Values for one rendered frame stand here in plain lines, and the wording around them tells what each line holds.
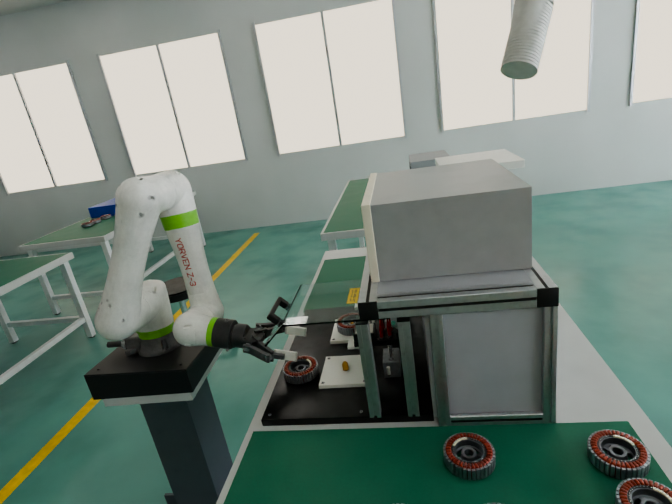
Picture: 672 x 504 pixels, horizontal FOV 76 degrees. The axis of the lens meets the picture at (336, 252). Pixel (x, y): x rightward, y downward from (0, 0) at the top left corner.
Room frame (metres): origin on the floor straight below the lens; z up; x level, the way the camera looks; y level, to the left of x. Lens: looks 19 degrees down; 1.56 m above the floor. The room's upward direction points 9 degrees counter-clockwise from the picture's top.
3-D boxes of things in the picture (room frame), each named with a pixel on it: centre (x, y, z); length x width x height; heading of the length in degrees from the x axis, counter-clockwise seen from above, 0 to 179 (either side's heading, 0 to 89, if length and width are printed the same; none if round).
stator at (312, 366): (1.16, 0.17, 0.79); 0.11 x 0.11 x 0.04
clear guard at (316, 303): (1.05, 0.04, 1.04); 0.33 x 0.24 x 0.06; 79
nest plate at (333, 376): (1.13, 0.03, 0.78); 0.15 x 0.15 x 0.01; 79
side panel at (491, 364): (0.86, -0.33, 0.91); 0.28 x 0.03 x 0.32; 79
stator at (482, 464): (0.75, -0.22, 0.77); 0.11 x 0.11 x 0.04
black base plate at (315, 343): (1.25, -0.01, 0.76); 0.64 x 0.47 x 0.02; 169
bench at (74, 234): (4.78, 2.30, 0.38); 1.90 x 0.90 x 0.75; 169
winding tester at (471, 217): (1.18, -0.31, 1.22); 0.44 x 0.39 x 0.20; 169
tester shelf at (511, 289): (1.19, -0.31, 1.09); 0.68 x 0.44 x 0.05; 169
